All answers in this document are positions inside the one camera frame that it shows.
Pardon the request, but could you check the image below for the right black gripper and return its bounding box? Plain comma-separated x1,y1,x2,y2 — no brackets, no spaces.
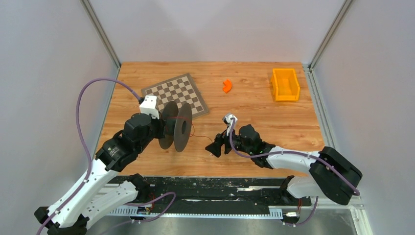
206,125,253,158

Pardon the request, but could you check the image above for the dark grey cable spool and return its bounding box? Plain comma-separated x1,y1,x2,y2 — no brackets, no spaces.
159,101,192,152

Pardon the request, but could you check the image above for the red thin wire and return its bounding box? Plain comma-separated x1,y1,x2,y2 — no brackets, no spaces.
168,115,215,145

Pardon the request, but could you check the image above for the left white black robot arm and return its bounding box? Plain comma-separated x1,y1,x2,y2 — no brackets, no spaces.
34,113,166,235

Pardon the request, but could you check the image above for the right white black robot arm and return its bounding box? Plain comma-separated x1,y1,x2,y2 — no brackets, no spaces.
205,125,363,205

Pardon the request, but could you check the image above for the wooden chessboard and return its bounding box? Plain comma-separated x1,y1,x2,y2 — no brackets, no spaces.
141,73,209,119

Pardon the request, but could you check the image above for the orange curved plastic piece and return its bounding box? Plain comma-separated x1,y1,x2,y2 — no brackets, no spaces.
222,79,232,94

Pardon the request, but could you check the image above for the orange plastic bin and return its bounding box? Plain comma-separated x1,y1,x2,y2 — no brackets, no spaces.
270,68,300,101

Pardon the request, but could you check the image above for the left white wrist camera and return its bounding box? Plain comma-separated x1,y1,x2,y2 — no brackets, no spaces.
139,95,160,119

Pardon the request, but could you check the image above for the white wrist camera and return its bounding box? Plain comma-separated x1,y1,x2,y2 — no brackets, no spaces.
223,113,238,136
139,95,160,119

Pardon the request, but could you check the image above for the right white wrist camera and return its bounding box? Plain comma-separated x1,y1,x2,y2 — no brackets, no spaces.
223,113,238,136

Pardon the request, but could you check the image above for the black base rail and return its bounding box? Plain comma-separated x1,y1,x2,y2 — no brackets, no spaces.
107,176,325,223

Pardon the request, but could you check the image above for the right aluminium frame post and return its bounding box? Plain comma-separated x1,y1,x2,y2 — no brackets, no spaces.
308,0,354,71

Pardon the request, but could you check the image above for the aluminium frame post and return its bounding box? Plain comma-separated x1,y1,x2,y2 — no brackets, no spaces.
308,0,354,71
80,0,121,70

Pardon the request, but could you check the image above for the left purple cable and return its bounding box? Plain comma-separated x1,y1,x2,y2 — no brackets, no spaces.
35,77,142,235

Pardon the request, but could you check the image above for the left aluminium frame post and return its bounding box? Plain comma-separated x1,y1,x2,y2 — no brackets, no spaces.
80,0,121,70

